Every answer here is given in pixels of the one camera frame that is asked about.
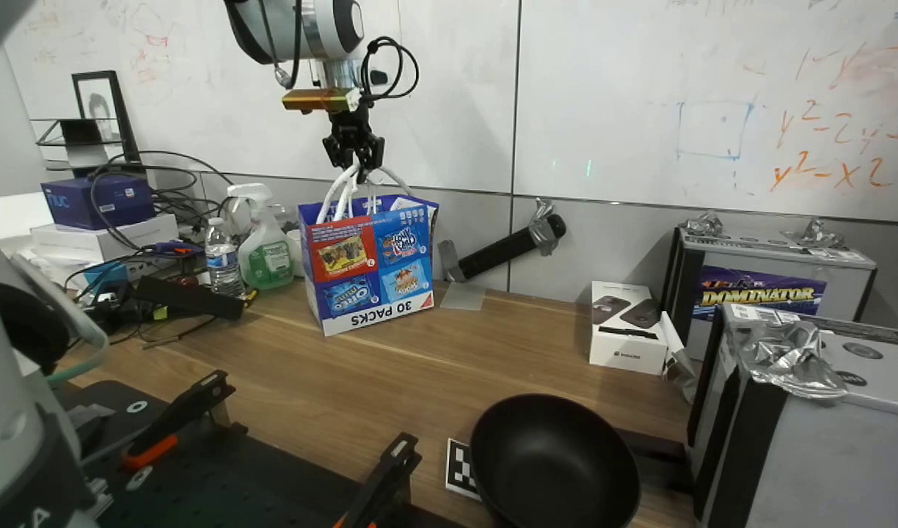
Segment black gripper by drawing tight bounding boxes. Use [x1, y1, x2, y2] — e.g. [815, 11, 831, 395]
[319, 105, 387, 184]

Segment thick white braided rope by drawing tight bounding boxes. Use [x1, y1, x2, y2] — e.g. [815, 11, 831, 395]
[313, 159, 365, 225]

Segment thin white knotted cord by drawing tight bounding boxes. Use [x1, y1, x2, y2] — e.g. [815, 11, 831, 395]
[365, 163, 419, 204]

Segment blue printed cardboard box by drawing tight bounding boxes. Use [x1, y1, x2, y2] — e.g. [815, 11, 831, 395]
[296, 190, 444, 341]

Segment small white cardboard box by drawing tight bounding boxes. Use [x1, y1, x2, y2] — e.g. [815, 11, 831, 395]
[583, 278, 686, 380]

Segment spray bottle with green liquid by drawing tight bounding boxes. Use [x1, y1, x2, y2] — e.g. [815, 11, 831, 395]
[233, 188, 300, 294]

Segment clear plastic water bottle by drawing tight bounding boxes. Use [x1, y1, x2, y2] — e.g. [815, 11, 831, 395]
[203, 215, 246, 295]

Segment whiteboard with black handwriting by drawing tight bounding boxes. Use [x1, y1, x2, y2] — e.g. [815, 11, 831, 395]
[0, 0, 522, 197]

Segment black flat hand tool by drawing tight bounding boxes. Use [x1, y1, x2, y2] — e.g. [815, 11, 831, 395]
[131, 273, 246, 326]

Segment dark blue carton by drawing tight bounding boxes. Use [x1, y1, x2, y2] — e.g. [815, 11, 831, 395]
[42, 171, 159, 232]

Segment flat white carton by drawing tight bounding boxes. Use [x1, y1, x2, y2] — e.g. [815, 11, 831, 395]
[24, 210, 184, 263]

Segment black orange bar clamp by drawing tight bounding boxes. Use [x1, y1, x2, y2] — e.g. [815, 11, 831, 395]
[334, 432, 426, 528]
[117, 366, 241, 471]

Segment black white fiducial tag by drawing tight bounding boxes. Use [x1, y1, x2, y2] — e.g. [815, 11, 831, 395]
[441, 435, 486, 505]

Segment black perforated breadboard plate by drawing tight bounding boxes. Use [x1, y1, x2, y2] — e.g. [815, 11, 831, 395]
[70, 378, 445, 528]

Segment whiteboard with orange equations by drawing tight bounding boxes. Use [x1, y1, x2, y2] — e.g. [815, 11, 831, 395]
[511, 0, 898, 225]

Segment black frying pan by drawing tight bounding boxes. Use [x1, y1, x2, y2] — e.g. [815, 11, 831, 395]
[467, 391, 693, 528]

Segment grey battery with Dominator label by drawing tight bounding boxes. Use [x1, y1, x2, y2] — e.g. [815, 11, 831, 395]
[661, 218, 881, 366]

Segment crumpled silver foil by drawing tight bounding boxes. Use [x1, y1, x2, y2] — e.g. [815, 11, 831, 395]
[729, 301, 853, 404]

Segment grey battery with foil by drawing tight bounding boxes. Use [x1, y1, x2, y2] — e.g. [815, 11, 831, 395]
[690, 301, 898, 528]

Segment gold wrist camera bar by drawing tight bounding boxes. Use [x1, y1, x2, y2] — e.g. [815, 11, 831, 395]
[280, 86, 365, 114]

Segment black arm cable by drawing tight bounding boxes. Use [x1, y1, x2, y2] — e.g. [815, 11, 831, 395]
[357, 33, 423, 102]

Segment black cylindrical handle tool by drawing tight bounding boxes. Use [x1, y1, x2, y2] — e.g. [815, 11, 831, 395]
[434, 210, 573, 313]

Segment tangled black cables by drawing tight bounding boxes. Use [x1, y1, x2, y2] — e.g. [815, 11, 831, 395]
[81, 146, 238, 259]

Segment black picture frame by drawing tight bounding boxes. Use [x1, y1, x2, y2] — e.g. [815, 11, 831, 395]
[70, 67, 143, 171]

